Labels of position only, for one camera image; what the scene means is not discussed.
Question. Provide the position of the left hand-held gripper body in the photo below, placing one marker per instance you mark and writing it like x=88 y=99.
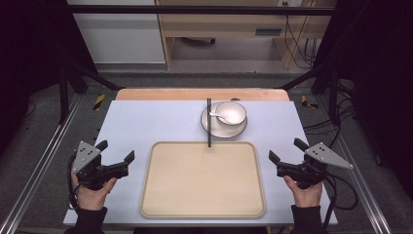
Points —
x=85 y=156

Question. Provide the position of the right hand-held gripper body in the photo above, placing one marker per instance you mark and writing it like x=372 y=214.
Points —
x=319 y=154

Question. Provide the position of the person's left hand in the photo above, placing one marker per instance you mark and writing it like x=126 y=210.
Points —
x=92 y=195

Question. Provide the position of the person's right hand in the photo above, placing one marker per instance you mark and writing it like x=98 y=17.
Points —
x=305 y=195

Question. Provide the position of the yellow black floor tape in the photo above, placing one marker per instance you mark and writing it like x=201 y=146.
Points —
x=99 y=101
x=307 y=102

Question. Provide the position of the white plate with dark rim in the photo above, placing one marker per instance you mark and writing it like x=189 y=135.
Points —
x=224 y=130

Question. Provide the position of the white bowl with dark rim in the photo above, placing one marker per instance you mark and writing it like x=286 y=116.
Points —
x=232 y=112

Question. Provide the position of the white ceramic spoon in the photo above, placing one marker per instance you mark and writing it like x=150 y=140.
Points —
x=219 y=116

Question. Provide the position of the black chopstick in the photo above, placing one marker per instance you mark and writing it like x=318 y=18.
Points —
x=208 y=123

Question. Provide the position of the beige plastic tray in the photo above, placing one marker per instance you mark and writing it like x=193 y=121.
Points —
x=203 y=178

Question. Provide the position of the black curtain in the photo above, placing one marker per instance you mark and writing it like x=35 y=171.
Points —
x=32 y=58
x=380 y=81

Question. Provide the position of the white cabinet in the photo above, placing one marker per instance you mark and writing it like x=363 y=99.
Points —
x=121 y=35

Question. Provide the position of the wooden desk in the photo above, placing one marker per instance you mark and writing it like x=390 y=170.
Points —
x=227 y=22

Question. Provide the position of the aluminium rail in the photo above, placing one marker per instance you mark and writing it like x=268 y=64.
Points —
x=357 y=175
x=42 y=162

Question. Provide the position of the black frame strut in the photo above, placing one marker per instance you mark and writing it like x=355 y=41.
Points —
x=324 y=78
x=81 y=76

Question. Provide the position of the black horizontal frame bar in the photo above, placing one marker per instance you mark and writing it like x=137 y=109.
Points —
x=195 y=10

